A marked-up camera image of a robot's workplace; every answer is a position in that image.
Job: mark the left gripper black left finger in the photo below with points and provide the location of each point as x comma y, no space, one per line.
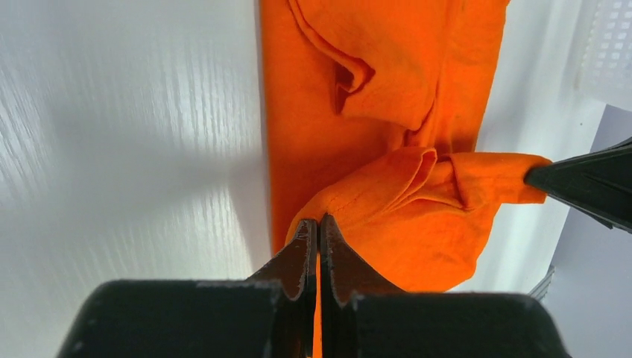
268,314

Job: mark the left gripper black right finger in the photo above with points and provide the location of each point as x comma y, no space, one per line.
365,315

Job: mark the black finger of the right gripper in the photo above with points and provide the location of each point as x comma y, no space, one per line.
598,184

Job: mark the orange t shirt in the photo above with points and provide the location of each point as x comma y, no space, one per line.
373,115

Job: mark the white plastic basket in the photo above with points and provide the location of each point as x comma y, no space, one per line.
605,70

